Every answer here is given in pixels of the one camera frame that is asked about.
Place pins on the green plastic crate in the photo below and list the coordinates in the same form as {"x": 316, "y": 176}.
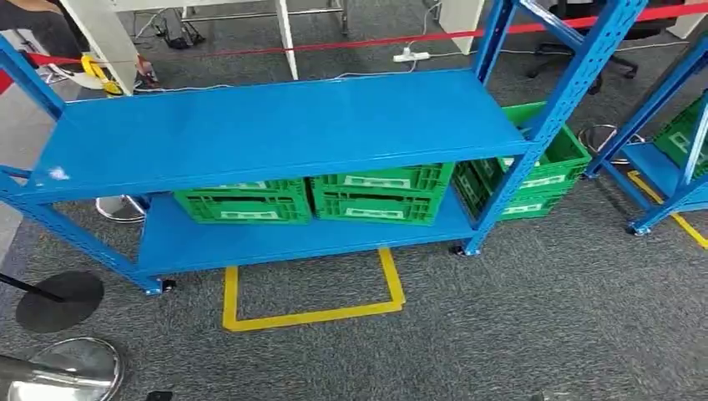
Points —
{"x": 243, "y": 205}
{"x": 381, "y": 193}
{"x": 677, "y": 138}
{"x": 553, "y": 160}

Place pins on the blue metal shelf rack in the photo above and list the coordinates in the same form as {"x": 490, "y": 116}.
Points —
{"x": 669, "y": 166}
{"x": 276, "y": 133}

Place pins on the yellow floor tape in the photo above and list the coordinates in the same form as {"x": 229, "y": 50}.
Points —
{"x": 310, "y": 318}
{"x": 664, "y": 205}

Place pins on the white power strip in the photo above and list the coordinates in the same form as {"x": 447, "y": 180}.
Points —
{"x": 411, "y": 55}

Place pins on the red barrier belt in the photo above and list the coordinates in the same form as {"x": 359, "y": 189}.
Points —
{"x": 332, "y": 45}

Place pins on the white desk side panel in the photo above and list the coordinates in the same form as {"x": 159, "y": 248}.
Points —
{"x": 462, "y": 16}

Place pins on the chrome stool base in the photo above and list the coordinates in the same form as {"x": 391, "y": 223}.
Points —
{"x": 119, "y": 210}
{"x": 594, "y": 141}

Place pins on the black bag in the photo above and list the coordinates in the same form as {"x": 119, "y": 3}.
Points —
{"x": 180, "y": 34}

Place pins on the small red device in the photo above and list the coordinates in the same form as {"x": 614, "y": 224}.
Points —
{"x": 147, "y": 71}

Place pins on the white desk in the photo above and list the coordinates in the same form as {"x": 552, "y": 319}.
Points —
{"x": 105, "y": 39}

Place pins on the chrome round base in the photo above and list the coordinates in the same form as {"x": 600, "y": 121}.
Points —
{"x": 66, "y": 371}

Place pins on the person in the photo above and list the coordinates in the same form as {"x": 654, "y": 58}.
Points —
{"x": 38, "y": 25}

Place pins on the red floor tape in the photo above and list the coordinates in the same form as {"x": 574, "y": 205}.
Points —
{"x": 4, "y": 82}

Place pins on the chrome table frame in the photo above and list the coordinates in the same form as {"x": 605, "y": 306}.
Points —
{"x": 265, "y": 15}

